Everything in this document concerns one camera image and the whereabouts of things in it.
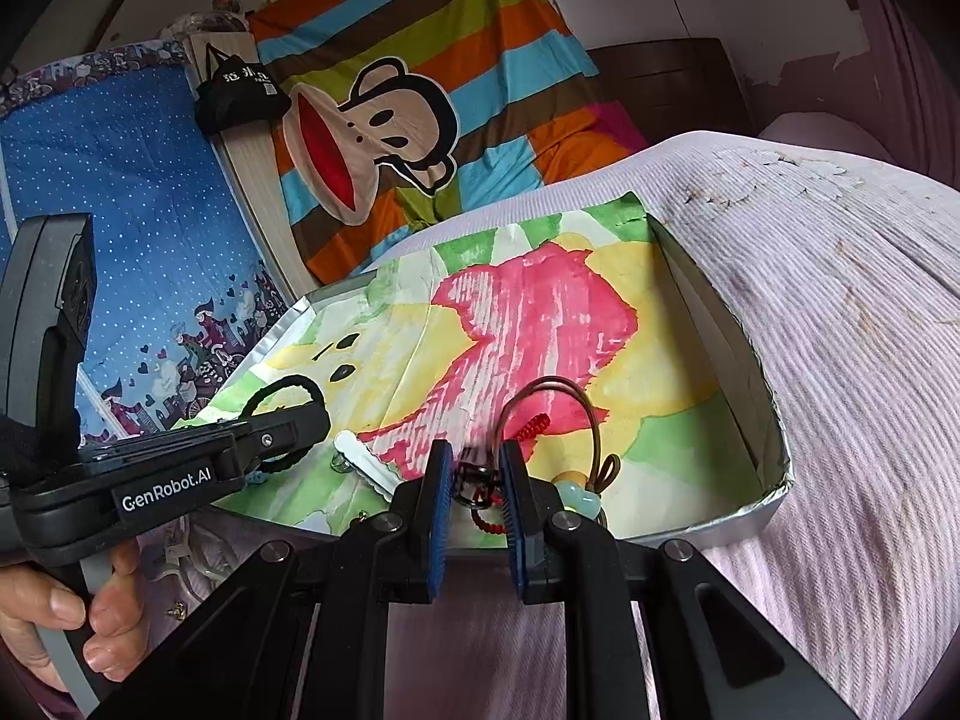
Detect pink pillow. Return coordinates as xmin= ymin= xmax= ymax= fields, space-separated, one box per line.
xmin=757 ymin=111 xmax=893 ymax=162

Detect white hair clip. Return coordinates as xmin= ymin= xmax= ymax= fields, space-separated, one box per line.
xmin=334 ymin=431 xmax=410 ymax=500

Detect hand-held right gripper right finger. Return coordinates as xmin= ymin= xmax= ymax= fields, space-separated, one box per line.
xmin=499 ymin=439 xmax=860 ymax=720

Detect beige hair claw clip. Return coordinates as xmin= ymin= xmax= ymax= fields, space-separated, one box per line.
xmin=159 ymin=523 xmax=227 ymax=587

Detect blue printed wardrobe cover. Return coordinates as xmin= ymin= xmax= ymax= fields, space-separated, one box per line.
xmin=0 ymin=41 xmax=301 ymax=451

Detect striped monkey blanket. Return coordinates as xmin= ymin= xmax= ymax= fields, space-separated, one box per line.
xmin=247 ymin=0 xmax=650 ymax=278

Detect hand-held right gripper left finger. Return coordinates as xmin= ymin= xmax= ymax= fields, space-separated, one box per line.
xmin=94 ymin=439 xmax=458 ymax=720

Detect dark wooden headboard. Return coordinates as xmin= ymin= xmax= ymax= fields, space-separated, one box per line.
xmin=585 ymin=37 xmax=751 ymax=147

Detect colourful painted cloth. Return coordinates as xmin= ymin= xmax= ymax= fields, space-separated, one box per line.
xmin=176 ymin=191 xmax=766 ymax=541

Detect pink curtain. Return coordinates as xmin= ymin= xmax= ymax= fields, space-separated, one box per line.
xmin=825 ymin=0 xmax=960 ymax=188

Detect black hair tie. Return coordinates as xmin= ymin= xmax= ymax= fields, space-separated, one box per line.
xmin=240 ymin=373 xmax=332 ymax=475

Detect grey shallow box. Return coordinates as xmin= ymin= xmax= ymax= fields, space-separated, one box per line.
xmin=172 ymin=191 xmax=794 ymax=550

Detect person's left hand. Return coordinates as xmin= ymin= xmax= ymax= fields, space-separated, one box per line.
xmin=0 ymin=540 xmax=151 ymax=695

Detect red string bracelet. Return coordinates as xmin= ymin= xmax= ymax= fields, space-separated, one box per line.
xmin=457 ymin=412 xmax=550 ymax=542

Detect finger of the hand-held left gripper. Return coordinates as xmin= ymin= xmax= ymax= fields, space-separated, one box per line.
xmin=225 ymin=405 xmax=332 ymax=467

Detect light wooden panel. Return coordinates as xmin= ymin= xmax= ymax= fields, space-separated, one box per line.
xmin=184 ymin=30 xmax=301 ymax=301

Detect black hanging bag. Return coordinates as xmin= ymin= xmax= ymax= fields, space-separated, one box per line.
xmin=193 ymin=41 xmax=292 ymax=137

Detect dark thin hair tie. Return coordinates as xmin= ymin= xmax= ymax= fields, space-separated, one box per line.
xmin=454 ymin=461 xmax=500 ymax=509

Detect pink striped bed blanket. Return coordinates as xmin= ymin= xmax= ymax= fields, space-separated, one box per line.
xmin=135 ymin=127 xmax=960 ymax=720

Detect brown hair tie green bead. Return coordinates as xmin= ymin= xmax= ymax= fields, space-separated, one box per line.
xmin=497 ymin=376 xmax=623 ymax=522

